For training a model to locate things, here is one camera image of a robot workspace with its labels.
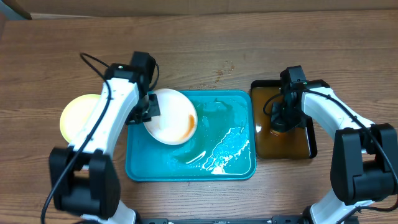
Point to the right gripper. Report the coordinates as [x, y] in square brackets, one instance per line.
[277, 121]

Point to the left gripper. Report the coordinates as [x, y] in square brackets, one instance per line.
[154, 111]

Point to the white plate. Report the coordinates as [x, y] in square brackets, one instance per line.
[178, 118]

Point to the yellow-green plate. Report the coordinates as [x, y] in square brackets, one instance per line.
[75, 115]

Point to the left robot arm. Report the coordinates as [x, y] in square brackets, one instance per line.
[84, 180]

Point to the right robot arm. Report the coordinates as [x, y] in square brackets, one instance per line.
[364, 160]

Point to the black tray with brown water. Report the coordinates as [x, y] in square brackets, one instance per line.
[298, 143]

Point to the teal plastic tray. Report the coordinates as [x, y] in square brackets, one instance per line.
[222, 148]

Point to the dark chair part background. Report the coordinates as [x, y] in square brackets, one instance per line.
[13, 11]

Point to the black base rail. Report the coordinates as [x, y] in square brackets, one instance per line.
[278, 219]

